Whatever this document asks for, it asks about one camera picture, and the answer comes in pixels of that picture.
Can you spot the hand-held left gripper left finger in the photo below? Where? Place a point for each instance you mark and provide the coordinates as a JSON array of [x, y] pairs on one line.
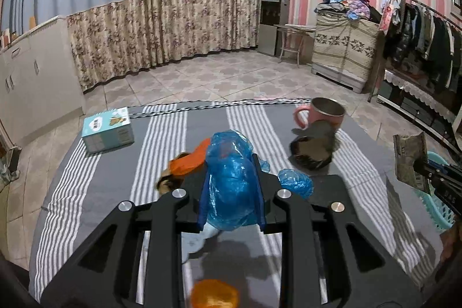
[[203, 201]]

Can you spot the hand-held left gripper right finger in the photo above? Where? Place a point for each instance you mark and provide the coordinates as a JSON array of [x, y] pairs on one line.
[[260, 199]]

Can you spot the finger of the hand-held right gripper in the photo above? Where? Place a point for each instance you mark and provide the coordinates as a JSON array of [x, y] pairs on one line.
[[424, 169]]

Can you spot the teal plastic basket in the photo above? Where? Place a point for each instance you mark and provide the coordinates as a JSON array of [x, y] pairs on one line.
[[438, 214]]

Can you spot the blue plastic bag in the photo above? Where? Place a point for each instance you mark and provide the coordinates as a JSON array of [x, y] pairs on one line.
[[231, 178]]

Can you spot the orange plastic bag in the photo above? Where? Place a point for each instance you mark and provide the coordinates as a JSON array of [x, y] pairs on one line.
[[187, 163]]

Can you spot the small blue crumpled plastic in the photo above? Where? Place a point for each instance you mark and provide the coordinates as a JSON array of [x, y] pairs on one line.
[[294, 182]]

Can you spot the brown crumpled wrapper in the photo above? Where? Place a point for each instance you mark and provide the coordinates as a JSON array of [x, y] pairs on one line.
[[164, 185]]

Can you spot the white crumpled tissue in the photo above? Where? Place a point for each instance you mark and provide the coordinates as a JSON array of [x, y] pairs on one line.
[[195, 243]]

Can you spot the dark cabinet with lace cloth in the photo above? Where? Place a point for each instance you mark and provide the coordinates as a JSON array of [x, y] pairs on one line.
[[415, 102]]

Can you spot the dark brown foil wrapper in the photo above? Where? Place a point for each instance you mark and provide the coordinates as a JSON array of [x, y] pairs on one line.
[[311, 153]]

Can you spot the orange crumpled wrapper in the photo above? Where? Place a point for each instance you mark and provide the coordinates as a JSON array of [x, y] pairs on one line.
[[214, 295]]

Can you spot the grey white striped sheet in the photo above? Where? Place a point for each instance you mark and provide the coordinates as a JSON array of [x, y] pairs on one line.
[[108, 185]]

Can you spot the metal clothes rack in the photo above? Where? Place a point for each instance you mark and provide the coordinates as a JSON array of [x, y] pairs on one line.
[[377, 77]]

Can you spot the pink cup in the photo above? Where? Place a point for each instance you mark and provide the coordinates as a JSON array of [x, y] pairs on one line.
[[321, 115]]

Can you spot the teal tissue box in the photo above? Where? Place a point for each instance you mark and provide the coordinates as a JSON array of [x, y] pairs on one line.
[[106, 133]]

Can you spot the row of hanging clothes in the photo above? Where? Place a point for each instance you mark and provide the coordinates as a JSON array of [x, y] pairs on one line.
[[429, 37]]

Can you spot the cabinet with woven cover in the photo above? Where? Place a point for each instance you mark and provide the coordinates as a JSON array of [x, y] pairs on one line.
[[343, 48]]

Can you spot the water dispenser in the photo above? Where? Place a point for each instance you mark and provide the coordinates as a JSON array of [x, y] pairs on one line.
[[272, 26]]

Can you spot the pile of clothes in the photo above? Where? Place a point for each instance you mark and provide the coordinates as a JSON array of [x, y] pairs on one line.
[[346, 1]]

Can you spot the blue floral curtain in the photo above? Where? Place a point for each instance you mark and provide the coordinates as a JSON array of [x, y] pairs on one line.
[[144, 23]]

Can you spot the dark bag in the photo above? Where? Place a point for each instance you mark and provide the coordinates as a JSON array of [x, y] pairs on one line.
[[9, 163]]

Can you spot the white cabinet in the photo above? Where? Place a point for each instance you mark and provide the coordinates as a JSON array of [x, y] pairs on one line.
[[39, 84]]

